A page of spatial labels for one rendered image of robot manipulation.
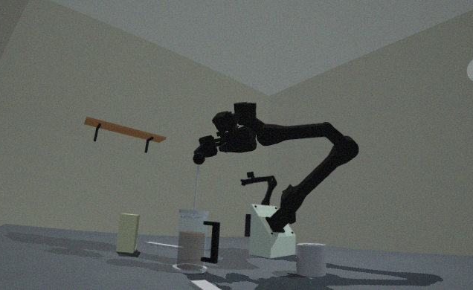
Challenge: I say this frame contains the glass french press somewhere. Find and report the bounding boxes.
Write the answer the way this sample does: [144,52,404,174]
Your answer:
[173,152,220,274]

